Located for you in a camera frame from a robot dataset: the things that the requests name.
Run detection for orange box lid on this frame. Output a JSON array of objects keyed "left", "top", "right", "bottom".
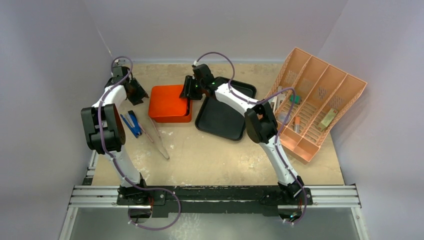
[{"left": 148, "top": 84, "right": 191, "bottom": 123}]

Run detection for orange chocolate box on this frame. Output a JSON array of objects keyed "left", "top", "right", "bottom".
[{"left": 148, "top": 98, "right": 192, "bottom": 123}]

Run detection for pink metal tongs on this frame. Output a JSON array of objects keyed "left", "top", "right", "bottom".
[{"left": 138, "top": 117, "right": 170, "bottom": 161}]

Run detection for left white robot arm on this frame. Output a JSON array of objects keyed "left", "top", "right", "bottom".
[{"left": 80, "top": 66, "right": 149, "bottom": 205}]

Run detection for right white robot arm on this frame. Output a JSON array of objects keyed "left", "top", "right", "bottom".
[{"left": 180, "top": 63, "right": 308, "bottom": 204}]

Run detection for black tray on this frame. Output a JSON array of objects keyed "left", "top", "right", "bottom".
[{"left": 194, "top": 97, "right": 246, "bottom": 141}]

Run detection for blue stapler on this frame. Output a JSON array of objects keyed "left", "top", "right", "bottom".
[{"left": 120, "top": 110, "right": 143, "bottom": 139}]

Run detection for paper clip jar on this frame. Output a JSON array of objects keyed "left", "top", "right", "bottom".
[{"left": 276, "top": 111, "right": 291, "bottom": 125}]

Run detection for green eraser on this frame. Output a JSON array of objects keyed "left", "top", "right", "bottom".
[{"left": 289, "top": 95, "right": 301, "bottom": 105}]

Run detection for glue stick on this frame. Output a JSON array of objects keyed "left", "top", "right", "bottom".
[{"left": 293, "top": 115, "right": 301, "bottom": 134}]

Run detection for pink desk organizer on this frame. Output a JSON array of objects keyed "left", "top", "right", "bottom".
[{"left": 267, "top": 47, "right": 367, "bottom": 164}]

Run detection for staple box in organizer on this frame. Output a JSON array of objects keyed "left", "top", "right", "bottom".
[{"left": 317, "top": 108, "right": 338, "bottom": 132}]

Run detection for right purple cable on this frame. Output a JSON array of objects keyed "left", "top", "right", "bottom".
[{"left": 193, "top": 51, "right": 309, "bottom": 226}]

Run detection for purple cable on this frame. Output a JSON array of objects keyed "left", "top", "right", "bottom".
[
  {"left": 193, "top": 51, "right": 309, "bottom": 226},
  {"left": 96, "top": 56, "right": 182, "bottom": 232}
]

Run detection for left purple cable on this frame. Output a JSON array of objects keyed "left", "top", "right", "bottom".
[{"left": 96, "top": 56, "right": 182, "bottom": 232}]

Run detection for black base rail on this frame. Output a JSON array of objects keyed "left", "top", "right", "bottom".
[{"left": 117, "top": 183, "right": 314, "bottom": 222}]

